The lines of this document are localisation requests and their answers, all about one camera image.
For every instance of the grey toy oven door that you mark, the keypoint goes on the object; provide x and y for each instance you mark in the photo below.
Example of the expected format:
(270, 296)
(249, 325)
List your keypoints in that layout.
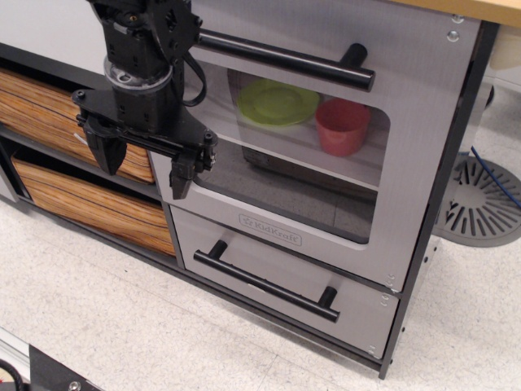
(358, 213)

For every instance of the lower wood-pattern fabric bin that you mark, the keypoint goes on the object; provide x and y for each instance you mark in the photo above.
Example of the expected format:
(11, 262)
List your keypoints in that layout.
(138, 221)

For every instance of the upper wood-pattern fabric bin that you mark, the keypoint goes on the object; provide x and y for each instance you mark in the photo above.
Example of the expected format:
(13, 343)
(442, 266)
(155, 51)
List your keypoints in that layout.
(44, 113)

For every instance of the red plastic cup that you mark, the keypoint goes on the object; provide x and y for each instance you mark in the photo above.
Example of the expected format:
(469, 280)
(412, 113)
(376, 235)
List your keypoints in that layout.
(341, 126)

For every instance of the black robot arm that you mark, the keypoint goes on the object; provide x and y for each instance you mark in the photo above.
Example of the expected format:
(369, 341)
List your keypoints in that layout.
(148, 48)

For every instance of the grey lower oven drawer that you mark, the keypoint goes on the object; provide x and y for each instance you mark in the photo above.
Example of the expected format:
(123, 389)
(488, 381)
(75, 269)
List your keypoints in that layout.
(285, 281)

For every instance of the wooden countertop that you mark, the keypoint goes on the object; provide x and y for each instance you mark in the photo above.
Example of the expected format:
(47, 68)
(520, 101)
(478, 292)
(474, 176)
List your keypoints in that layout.
(504, 12)

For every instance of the black door handle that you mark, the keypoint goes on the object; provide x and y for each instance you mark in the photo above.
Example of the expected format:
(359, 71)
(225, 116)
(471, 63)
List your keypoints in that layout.
(348, 71)

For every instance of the wood-pattern fabric bin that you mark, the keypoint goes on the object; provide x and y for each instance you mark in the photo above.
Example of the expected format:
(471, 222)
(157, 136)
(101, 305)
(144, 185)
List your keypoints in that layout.
(44, 113)
(138, 221)

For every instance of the green plastic plate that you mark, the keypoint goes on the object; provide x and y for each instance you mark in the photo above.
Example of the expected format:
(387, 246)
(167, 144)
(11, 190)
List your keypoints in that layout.
(267, 102)

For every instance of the grey round slotted base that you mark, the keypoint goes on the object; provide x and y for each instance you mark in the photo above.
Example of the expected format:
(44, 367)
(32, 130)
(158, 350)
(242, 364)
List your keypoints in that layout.
(481, 207)

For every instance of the black toy kitchen cabinet frame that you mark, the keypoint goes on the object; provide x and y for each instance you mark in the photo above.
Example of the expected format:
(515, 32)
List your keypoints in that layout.
(475, 96)

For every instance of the black lower drawer handle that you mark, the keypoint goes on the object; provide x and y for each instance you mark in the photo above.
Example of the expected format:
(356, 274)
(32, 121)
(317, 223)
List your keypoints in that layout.
(321, 308)

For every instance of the black bracket bottom left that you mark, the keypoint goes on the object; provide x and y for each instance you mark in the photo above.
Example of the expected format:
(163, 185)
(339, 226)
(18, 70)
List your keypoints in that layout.
(48, 374)

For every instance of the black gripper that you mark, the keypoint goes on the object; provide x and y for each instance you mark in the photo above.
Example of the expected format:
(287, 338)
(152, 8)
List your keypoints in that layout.
(154, 119)

